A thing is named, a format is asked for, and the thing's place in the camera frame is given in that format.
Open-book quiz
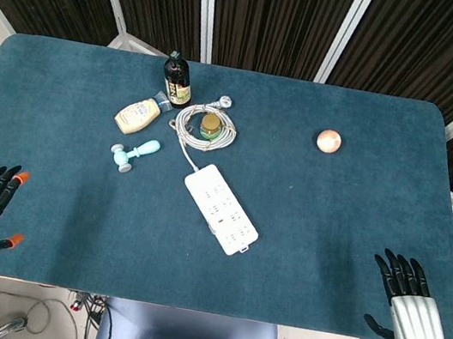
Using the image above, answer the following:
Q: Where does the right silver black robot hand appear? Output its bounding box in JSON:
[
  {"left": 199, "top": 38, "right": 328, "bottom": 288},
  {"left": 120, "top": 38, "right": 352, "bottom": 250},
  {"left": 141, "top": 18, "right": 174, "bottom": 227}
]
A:
[{"left": 359, "top": 245, "right": 453, "bottom": 339}]

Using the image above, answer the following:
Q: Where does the white power strip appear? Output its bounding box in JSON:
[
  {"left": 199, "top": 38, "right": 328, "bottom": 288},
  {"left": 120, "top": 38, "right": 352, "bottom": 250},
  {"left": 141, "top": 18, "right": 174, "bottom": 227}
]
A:
[{"left": 172, "top": 160, "right": 271, "bottom": 262}]

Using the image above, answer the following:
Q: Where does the white plastic block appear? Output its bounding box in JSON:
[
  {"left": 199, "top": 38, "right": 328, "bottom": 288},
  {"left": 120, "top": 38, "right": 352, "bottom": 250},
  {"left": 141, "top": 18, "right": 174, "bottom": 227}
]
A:
[{"left": 203, "top": 205, "right": 234, "bottom": 235}]

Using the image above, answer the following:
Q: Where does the blue table mat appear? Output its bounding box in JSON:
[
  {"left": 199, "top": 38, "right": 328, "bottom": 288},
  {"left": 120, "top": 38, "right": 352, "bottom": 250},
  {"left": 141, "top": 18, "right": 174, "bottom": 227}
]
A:
[{"left": 0, "top": 29, "right": 453, "bottom": 339}]

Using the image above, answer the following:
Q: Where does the light blue toy hammer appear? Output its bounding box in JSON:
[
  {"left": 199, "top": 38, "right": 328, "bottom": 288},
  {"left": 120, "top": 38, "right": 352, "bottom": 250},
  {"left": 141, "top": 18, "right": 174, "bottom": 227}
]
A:
[{"left": 106, "top": 132, "right": 161, "bottom": 179}]

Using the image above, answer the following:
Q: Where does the small peach ball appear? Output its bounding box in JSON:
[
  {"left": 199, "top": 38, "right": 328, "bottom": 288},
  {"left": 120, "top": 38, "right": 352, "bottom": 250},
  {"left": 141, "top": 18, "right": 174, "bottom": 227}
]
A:
[{"left": 315, "top": 127, "right": 346, "bottom": 157}]

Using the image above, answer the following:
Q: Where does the beige squeeze sauce bottle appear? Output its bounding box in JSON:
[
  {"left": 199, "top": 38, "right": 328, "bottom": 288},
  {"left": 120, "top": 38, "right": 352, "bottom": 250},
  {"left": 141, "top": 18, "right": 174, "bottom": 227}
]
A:
[{"left": 111, "top": 84, "right": 175, "bottom": 142}]

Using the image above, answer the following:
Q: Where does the dark glass sauce bottle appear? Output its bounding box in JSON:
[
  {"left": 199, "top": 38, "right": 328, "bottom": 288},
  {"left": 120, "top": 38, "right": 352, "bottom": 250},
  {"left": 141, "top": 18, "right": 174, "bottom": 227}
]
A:
[{"left": 156, "top": 49, "right": 198, "bottom": 112}]

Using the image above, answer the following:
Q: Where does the small jar with gold lid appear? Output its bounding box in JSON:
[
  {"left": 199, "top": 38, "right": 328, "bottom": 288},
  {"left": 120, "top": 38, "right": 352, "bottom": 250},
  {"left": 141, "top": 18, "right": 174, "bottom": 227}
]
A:
[{"left": 197, "top": 112, "right": 224, "bottom": 142}]

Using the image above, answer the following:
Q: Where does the dark ribbed folding screen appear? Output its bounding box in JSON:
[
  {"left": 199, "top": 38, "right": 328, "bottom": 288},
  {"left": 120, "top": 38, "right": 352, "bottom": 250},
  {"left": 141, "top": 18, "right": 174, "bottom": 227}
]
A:
[{"left": 0, "top": 0, "right": 453, "bottom": 199}]

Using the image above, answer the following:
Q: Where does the white floor cable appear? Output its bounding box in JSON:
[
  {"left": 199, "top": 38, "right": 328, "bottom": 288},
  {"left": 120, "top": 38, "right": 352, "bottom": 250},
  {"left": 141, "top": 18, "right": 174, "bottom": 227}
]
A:
[{"left": 21, "top": 295, "right": 75, "bottom": 339}]

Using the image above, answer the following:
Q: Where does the black floor cable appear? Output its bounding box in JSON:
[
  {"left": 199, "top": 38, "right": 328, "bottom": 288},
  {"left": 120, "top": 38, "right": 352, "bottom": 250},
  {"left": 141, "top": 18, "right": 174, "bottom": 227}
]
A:
[{"left": 96, "top": 296, "right": 119, "bottom": 339}]

